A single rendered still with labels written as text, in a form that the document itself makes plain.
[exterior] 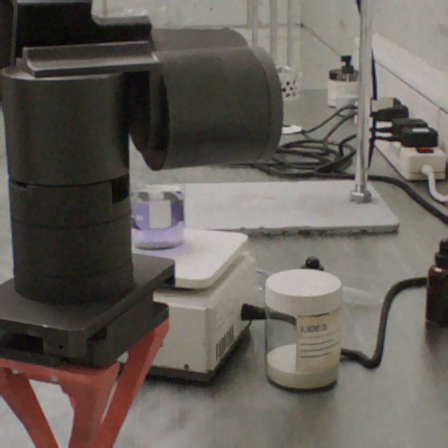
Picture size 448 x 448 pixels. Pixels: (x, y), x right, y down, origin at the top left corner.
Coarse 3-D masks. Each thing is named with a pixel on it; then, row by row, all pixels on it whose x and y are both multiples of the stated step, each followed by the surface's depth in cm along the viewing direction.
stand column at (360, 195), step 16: (368, 0) 119; (368, 16) 119; (368, 32) 120; (368, 48) 121; (368, 64) 121; (368, 80) 122; (368, 96) 122; (368, 112) 123; (368, 128) 124; (352, 192) 126; (368, 192) 126
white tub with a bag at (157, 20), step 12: (144, 0) 184; (156, 0) 183; (168, 0) 182; (132, 12) 181; (144, 12) 179; (156, 12) 179; (168, 12) 181; (156, 24) 180; (168, 24) 181; (180, 24) 184
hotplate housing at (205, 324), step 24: (240, 264) 87; (168, 288) 81; (192, 288) 81; (216, 288) 81; (240, 288) 86; (192, 312) 78; (216, 312) 79; (240, 312) 86; (264, 312) 86; (168, 336) 80; (192, 336) 79; (216, 336) 80; (240, 336) 88; (120, 360) 82; (168, 360) 80; (192, 360) 80; (216, 360) 80
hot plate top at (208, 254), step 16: (192, 240) 87; (208, 240) 87; (224, 240) 87; (240, 240) 87; (160, 256) 83; (176, 256) 83; (192, 256) 83; (208, 256) 83; (224, 256) 83; (176, 272) 79; (192, 272) 79; (208, 272) 79
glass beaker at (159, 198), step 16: (144, 176) 81; (160, 176) 81; (176, 176) 82; (144, 192) 82; (160, 192) 82; (176, 192) 82; (144, 208) 82; (160, 208) 82; (176, 208) 83; (144, 224) 83; (160, 224) 82; (176, 224) 83; (144, 240) 83; (160, 240) 83; (176, 240) 83
